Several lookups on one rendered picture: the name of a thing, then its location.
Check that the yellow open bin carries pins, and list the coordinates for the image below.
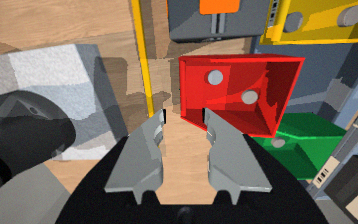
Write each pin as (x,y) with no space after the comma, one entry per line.
(319,24)

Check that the green open bin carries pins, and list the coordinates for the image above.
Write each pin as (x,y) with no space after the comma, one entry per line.
(305,153)

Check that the red bin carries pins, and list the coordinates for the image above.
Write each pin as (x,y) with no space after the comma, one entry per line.
(272,80)

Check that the yellow bar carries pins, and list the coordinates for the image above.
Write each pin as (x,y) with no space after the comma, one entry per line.
(136,5)

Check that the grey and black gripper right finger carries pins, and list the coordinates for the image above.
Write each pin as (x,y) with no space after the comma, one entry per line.
(253,177)

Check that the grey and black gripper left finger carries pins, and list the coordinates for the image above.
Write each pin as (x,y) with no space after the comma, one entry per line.
(119,179)

